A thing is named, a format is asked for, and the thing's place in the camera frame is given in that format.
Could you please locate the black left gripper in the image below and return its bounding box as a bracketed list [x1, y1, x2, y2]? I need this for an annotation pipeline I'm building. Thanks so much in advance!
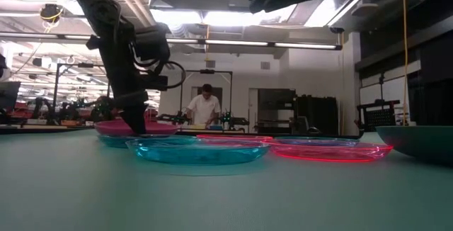
[86, 21, 170, 135]

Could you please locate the opaque pink plate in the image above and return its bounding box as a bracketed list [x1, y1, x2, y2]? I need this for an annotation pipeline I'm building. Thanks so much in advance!
[93, 118, 180, 137]

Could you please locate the small clear blue plate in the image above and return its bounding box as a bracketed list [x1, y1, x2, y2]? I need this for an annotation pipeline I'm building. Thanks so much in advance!
[98, 134, 198, 150]

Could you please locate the large clear blue plate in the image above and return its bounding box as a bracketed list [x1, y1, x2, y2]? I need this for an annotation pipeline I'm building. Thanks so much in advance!
[125, 137, 272, 166]

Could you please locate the large clear pink plate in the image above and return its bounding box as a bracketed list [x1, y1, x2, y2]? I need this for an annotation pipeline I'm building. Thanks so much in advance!
[262, 138, 394, 164]

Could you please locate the person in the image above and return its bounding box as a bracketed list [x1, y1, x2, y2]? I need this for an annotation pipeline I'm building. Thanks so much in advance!
[185, 84, 223, 126]

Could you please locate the long ceiling light bar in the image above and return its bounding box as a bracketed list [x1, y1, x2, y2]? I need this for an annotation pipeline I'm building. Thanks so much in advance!
[0, 31, 343, 51]

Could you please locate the green table mat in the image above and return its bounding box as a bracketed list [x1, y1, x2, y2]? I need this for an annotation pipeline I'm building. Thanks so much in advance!
[0, 128, 453, 231]

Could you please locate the small clear pink plate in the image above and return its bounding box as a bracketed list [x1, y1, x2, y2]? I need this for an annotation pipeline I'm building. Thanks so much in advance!
[196, 134, 274, 142]

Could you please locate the dark shelf unit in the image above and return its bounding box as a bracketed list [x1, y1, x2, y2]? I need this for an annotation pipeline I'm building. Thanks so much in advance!
[256, 88, 297, 135]

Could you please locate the dark monitor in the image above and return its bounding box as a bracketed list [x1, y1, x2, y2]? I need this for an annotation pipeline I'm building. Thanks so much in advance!
[0, 81, 21, 113]

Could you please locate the black cabinet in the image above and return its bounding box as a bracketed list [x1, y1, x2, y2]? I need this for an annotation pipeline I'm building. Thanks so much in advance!
[295, 95, 340, 136]

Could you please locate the black cart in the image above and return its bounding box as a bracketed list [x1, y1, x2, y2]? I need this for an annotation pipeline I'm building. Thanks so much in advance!
[355, 98, 401, 133]

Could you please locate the dark teal bowl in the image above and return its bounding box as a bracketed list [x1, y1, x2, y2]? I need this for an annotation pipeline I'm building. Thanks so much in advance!
[374, 125, 453, 165]

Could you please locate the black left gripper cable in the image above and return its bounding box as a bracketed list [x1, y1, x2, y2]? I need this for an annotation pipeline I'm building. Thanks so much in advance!
[155, 60, 187, 90]

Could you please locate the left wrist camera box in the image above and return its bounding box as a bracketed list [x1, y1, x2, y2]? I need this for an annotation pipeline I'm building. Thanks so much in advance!
[132, 23, 171, 64]

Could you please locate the black gantry frame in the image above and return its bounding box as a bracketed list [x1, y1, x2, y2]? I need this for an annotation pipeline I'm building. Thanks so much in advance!
[179, 69, 234, 133]
[52, 62, 107, 125]

